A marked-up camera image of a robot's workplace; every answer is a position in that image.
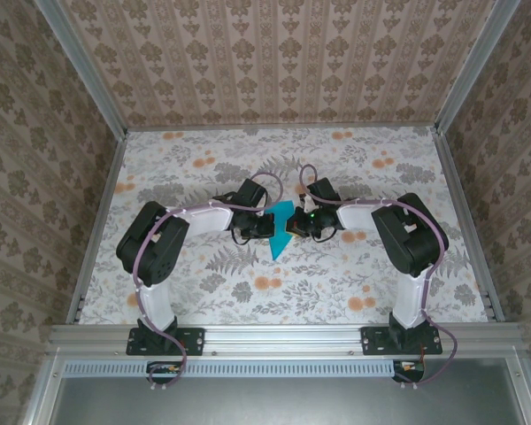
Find blue paper sheet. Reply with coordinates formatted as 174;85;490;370
267;199;296;262

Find grey metal sheet panel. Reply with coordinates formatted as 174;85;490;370
48;358;527;425

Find floral table cover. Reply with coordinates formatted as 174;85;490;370
77;126;490;327

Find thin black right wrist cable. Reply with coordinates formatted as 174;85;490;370
312;223;337;243

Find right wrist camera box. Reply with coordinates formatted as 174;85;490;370
297;176;341;214

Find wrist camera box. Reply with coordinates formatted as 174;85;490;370
238;178;270;217
297;176;341;214

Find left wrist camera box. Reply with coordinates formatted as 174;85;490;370
238;178;270;217

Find thin aluminium table rail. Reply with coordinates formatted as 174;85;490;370
126;122;439;132

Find aluminium mounting rail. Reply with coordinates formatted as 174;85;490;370
48;322;526;355

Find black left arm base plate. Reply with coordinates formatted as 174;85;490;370
126;326;204;357

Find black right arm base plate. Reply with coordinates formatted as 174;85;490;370
361;325;443;357

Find grey slotted cable duct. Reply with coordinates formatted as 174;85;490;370
64;359;426;377

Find aluminium table side rail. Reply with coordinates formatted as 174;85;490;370
431;127;505;322
65;132;129;327

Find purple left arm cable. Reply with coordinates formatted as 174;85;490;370
132;172;285;393

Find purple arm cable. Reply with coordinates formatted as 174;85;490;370
132;172;285;393
299;164;459;391

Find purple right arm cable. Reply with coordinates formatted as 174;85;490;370
299;164;459;391

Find aluminium frame post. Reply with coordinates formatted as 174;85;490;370
434;0;521;134
35;0;129;136

